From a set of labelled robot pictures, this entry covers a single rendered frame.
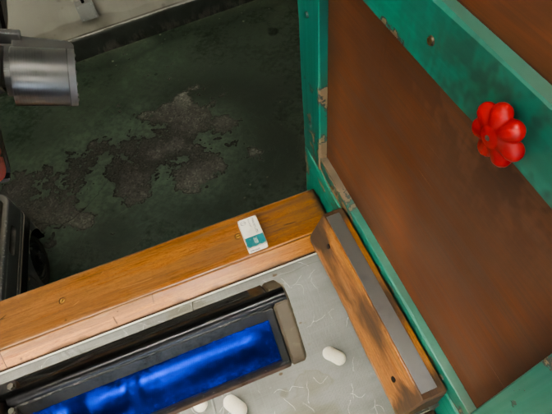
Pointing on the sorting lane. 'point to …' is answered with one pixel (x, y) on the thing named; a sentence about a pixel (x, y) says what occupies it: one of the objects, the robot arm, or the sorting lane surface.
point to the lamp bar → (172, 361)
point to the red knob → (499, 133)
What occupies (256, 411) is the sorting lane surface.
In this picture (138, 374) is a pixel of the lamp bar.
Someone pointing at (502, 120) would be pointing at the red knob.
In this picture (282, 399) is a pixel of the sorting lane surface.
